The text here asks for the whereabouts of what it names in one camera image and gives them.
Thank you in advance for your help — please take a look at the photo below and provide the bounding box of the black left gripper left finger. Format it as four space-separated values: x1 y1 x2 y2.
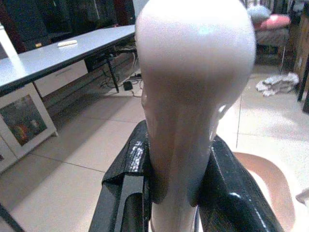
88 120 153 232

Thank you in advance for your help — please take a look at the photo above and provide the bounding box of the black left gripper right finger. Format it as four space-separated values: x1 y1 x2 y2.
197 134 285 232

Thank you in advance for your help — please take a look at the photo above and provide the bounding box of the crumpled white cloth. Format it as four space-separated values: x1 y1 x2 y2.
255 72 300 97

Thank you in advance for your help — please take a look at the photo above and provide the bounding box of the white framed picture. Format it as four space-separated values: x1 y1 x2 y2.
0 83 58 159

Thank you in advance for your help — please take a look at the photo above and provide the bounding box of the white drawer cabinet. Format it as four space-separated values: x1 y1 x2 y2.
33 59 89 98

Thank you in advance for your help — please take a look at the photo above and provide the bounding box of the long grey table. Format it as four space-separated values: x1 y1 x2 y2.
0 24 136 97

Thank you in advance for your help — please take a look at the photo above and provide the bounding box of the small white remote control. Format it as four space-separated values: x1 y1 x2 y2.
57 40 78 47

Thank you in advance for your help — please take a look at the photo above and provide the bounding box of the brown wooden cabinet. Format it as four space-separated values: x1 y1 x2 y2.
288 9 309 102

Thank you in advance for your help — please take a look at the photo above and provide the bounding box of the red cushion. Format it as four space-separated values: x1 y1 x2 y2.
259 14 292 29

